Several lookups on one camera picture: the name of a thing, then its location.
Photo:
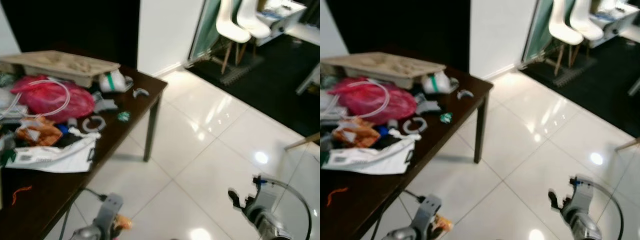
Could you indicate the grey metal frame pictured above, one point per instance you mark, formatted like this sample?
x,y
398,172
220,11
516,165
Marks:
x,y
635,86
307,80

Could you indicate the black floor mat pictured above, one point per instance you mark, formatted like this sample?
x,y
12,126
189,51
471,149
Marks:
x,y
270,90
590,95

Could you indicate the red plastic bag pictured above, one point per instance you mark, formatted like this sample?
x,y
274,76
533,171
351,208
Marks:
x,y
50,102
372,104

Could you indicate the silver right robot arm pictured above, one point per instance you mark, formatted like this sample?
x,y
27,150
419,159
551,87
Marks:
x,y
272,227
582,227

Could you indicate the grey plastic piece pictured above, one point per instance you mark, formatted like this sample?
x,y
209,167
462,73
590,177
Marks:
x,y
428,106
104,105

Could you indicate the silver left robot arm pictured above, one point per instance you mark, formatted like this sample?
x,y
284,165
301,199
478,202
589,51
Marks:
x,y
87,233
402,234

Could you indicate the light grey left wrist camera mount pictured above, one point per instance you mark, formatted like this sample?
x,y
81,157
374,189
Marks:
x,y
430,209
111,207

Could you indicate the white printed mailer bag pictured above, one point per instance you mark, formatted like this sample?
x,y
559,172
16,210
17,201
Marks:
x,y
55,157
375,159

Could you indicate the white box appliance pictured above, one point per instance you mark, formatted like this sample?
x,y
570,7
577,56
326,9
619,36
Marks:
x,y
617,15
285,12

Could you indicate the orange snack wrapper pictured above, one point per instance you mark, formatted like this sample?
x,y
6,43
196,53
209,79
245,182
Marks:
x,y
357,134
40,132

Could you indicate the light grey right wrist camera mount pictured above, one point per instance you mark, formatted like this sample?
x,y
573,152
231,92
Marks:
x,y
262,200
580,201

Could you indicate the dark brown wooden table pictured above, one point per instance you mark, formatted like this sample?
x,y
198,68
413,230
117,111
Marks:
x,y
45,210
360,215

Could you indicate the white bundle with green stripe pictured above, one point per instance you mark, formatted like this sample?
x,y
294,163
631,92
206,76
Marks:
x,y
112,81
436,82

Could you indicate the orange trash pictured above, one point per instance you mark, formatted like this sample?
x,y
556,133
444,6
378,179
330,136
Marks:
x,y
125,222
444,223

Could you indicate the small blue item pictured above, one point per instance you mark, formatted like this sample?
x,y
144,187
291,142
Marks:
x,y
383,131
62,129

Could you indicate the small grey curved clip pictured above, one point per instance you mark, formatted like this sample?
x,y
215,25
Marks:
x,y
140,92
464,93

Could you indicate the beige moulded pulp tray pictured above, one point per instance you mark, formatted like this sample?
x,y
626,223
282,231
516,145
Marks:
x,y
382,66
60,65

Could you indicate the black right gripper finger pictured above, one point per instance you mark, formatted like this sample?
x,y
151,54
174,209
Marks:
x,y
554,197
235,196

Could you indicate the green crumpled packet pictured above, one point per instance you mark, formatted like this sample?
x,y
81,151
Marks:
x,y
327,81
6,80

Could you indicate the white plastic chair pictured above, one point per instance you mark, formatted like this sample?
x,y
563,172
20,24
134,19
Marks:
x,y
585,21
230,22
252,20
562,24

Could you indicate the small green wrapper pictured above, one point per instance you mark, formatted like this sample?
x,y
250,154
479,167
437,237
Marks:
x,y
446,117
124,116

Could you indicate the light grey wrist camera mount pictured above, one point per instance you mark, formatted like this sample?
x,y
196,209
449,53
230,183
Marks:
x,y
430,209
580,201
111,207
262,200

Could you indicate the green leaning panel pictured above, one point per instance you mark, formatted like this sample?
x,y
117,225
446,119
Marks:
x,y
205,30
536,30

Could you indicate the clear plastic tube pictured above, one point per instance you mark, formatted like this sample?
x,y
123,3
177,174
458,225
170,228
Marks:
x,y
387,99
68,97

